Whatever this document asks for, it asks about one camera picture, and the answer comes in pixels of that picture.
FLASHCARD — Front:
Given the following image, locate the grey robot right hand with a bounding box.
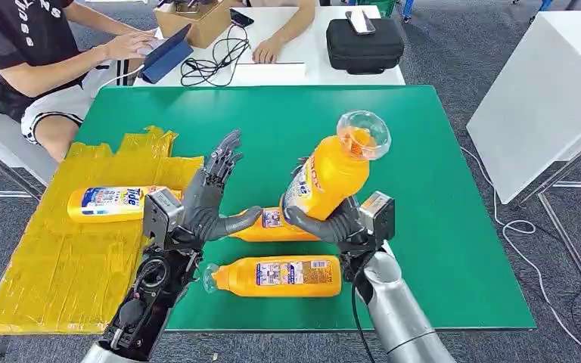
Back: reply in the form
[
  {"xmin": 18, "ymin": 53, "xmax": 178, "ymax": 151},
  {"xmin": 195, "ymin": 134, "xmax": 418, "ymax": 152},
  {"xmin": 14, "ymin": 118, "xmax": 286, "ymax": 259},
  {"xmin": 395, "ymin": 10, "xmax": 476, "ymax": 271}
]
[{"xmin": 282, "ymin": 196, "xmax": 371, "ymax": 247}]

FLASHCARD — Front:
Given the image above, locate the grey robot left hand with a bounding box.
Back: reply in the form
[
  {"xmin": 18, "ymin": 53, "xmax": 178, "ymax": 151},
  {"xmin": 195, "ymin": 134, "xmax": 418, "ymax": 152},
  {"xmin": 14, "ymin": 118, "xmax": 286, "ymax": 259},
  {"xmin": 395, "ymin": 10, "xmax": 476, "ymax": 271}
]
[{"xmin": 180, "ymin": 129, "xmax": 263, "ymax": 245}]

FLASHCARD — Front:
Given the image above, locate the orange detergent bottle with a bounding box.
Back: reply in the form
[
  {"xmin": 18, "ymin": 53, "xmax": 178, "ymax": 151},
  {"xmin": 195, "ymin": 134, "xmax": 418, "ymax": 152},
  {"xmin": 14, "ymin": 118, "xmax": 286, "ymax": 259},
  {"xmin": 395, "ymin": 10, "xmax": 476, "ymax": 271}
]
[
  {"xmin": 67, "ymin": 185, "xmax": 184, "ymax": 224},
  {"xmin": 202, "ymin": 255, "xmax": 343, "ymax": 299},
  {"xmin": 225, "ymin": 206, "xmax": 322, "ymax": 243},
  {"xmin": 281, "ymin": 110, "xmax": 393, "ymax": 222}
]

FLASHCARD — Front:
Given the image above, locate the green table mat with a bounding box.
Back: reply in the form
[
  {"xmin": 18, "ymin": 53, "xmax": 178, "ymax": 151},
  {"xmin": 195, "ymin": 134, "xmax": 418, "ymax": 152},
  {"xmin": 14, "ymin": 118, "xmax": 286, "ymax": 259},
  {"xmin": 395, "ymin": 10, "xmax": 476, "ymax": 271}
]
[{"xmin": 75, "ymin": 85, "xmax": 537, "ymax": 332}]

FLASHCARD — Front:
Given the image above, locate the blue tablet case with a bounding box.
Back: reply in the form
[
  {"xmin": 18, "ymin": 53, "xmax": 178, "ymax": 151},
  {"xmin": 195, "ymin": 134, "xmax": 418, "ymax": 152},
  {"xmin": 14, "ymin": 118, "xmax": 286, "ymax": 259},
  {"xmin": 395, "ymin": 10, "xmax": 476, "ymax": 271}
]
[{"xmin": 138, "ymin": 23, "xmax": 194, "ymax": 85}]

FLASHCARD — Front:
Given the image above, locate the yellow plastic sheet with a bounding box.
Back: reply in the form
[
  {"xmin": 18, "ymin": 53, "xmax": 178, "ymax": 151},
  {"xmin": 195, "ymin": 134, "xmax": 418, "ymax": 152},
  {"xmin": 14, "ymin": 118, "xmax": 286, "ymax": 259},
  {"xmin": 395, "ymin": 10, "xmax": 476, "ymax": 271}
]
[{"xmin": 0, "ymin": 126, "xmax": 205, "ymax": 336}]

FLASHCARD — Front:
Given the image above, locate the cardboard box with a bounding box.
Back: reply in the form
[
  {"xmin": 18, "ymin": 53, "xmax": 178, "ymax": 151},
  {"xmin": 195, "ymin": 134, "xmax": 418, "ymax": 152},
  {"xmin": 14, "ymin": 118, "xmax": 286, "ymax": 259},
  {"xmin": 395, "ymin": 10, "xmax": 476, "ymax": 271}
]
[{"xmin": 154, "ymin": 0, "xmax": 231, "ymax": 50}]

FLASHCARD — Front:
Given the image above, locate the black carry case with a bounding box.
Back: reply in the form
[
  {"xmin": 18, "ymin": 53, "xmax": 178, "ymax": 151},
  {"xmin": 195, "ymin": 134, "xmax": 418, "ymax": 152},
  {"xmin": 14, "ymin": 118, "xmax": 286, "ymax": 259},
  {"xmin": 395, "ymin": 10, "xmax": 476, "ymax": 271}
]
[{"xmin": 325, "ymin": 17, "xmax": 405, "ymax": 75}]

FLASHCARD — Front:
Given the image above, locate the black phone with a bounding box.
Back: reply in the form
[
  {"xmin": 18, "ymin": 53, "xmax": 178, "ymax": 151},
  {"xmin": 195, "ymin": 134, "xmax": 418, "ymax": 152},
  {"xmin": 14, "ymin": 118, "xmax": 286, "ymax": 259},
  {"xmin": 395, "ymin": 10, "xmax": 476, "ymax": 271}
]
[{"xmin": 229, "ymin": 8, "xmax": 255, "ymax": 29}]

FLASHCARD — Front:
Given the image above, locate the person leaning on table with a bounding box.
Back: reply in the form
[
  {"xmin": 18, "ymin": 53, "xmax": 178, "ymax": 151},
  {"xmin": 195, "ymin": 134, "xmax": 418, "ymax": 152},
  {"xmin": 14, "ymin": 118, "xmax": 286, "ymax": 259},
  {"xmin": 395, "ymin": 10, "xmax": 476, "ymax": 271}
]
[{"xmin": 245, "ymin": 0, "xmax": 316, "ymax": 64}]

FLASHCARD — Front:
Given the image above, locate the phone with white back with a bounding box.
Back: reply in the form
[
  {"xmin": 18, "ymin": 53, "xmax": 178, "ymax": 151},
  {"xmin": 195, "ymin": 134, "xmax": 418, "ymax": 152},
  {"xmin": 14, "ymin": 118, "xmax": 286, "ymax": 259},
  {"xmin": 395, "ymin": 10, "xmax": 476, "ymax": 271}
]
[{"xmin": 345, "ymin": 10, "xmax": 377, "ymax": 35}]

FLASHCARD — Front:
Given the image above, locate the grey bench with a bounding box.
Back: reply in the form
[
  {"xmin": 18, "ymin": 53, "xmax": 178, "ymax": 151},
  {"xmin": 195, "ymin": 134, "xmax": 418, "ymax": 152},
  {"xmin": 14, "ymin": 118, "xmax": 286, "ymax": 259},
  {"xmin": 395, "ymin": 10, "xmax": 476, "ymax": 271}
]
[{"xmin": 0, "ymin": 75, "xmax": 58, "ymax": 201}]

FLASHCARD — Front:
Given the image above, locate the green crate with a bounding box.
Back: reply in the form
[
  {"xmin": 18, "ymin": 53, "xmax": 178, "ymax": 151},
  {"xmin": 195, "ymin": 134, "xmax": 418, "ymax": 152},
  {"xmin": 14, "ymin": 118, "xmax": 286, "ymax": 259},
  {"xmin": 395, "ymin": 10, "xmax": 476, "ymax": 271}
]
[{"xmin": 358, "ymin": 0, "xmax": 396, "ymax": 18}]

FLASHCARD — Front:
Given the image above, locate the seated person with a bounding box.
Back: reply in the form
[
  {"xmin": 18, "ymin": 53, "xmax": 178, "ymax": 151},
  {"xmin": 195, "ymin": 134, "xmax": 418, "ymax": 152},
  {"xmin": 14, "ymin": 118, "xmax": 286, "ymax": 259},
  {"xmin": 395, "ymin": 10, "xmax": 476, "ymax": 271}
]
[{"xmin": 0, "ymin": 0, "xmax": 159, "ymax": 164}]

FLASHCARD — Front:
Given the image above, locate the white table with metal legs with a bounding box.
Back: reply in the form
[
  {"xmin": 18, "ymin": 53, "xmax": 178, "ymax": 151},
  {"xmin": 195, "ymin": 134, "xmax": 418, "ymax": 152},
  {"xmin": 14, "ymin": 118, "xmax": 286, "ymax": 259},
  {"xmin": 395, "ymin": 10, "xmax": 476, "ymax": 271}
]
[{"xmin": 465, "ymin": 10, "xmax": 581, "ymax": 321}]

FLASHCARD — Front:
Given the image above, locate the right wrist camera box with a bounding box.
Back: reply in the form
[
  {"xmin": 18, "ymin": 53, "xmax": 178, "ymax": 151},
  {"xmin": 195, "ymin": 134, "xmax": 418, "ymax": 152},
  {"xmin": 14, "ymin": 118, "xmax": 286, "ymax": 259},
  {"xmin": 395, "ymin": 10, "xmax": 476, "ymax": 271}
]
[{"xmin": 358, "ymin": 191, "xmax": 396, "ymax": 241}]

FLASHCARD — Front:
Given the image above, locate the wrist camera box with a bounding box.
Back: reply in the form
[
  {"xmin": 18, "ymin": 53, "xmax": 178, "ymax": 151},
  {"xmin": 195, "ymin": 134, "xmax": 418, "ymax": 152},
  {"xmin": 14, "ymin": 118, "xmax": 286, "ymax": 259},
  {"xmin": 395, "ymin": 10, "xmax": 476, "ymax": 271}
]
[
  {"xmin": 358, "ymin": 191, "xmax": 396, "ymax": 241},
  {"xmin": 142, "ymin": 188, "xmax": 184, "ymax": 249}
]

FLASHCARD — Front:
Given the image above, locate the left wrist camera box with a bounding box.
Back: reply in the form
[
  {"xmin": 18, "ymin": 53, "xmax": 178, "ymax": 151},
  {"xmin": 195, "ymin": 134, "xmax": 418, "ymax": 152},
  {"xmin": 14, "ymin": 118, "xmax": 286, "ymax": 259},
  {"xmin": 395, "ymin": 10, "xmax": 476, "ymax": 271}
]
[{"xmin": 142, "ymin": 188, "xmax": 184, "ymax": 249}]

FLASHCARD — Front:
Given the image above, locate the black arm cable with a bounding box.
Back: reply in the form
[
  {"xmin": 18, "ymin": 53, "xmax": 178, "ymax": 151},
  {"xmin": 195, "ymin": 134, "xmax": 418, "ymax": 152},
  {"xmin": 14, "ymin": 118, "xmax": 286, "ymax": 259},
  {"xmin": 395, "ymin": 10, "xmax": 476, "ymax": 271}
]
[{"xmin": 350, "ymin": 270, "xmax": 377, "ymax": 363}]

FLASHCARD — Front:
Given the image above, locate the black tangled cable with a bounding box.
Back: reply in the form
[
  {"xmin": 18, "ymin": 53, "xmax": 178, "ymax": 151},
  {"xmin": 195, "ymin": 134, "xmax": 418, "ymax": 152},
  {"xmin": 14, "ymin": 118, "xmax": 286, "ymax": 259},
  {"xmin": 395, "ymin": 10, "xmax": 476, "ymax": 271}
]
[{"xmin": 180, "ymin": 23, "xmax": 251, "ymax": 88}]

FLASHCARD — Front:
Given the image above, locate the white charging cable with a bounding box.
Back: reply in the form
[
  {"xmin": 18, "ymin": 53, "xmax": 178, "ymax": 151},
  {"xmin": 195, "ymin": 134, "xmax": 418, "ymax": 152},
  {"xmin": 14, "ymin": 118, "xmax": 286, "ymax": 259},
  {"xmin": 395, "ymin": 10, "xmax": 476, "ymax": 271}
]
[{"xmin": 97, "ymin": 64, "xmax": 145, "ymax": 92}]

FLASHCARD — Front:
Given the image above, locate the white floor cable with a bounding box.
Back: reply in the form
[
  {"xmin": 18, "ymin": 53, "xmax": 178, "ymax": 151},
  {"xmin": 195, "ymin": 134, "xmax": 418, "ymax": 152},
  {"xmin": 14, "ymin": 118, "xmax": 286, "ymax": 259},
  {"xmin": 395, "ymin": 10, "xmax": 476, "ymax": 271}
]
[{"xmin": 459, "ymin": 145, "xmax": 581, "ymax": 363}]

